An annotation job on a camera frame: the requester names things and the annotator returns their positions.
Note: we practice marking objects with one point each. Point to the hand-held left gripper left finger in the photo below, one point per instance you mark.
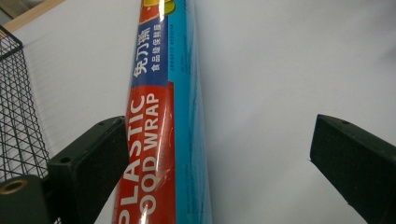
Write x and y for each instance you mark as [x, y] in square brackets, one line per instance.
[84, 171]

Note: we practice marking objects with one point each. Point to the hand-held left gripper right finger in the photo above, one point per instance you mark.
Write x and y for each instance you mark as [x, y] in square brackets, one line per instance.
[358, 165]

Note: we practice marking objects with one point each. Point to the plastic wrap roll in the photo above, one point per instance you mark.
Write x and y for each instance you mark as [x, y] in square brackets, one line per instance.
[168, 124]

